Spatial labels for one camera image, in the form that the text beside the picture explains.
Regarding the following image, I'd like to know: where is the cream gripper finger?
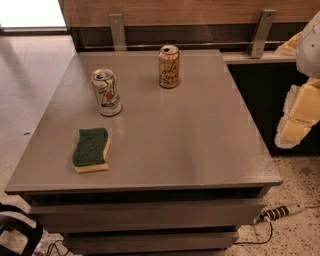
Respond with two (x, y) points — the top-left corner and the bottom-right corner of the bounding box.
(275, 32), (301, 56)
(274, 79), (320, 149)

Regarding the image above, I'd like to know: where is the orange LaCroix can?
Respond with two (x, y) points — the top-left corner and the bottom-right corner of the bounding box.
(159, 45), (180, 88)

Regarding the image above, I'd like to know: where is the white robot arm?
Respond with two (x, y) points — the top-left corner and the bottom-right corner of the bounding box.
(274, 11), (320, 149)

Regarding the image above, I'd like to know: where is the white green 7up can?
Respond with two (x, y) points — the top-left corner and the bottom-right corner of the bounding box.
(91, 69), (122, 117)

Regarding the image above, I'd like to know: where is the green yellow sponge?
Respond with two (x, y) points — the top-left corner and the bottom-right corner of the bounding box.
(72, 128), (110, 173)

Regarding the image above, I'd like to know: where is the white power strip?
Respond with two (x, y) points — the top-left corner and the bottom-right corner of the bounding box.
(253, 204), (305, 224)

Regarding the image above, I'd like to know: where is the grey drawer cabinet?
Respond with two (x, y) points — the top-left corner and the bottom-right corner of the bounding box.
(6, 50), (282, 256)

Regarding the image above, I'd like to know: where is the black chair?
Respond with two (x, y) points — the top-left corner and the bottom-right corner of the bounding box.
(0, 203), (43, 256)

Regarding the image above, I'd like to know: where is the right metal bracket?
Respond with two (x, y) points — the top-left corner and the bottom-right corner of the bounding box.
(248, 9), (276, 59)

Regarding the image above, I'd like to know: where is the metal bracket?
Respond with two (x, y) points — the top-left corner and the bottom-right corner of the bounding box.
(248, 9), (276, 59)
(108, 13), (127, 51)

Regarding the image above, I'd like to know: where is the black cable on floor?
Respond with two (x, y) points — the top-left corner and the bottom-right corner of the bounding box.
(234, 221), (274, 246)

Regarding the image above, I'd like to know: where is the left metal bracket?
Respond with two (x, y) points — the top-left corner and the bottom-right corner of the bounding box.
(108, 13), (127, 51)

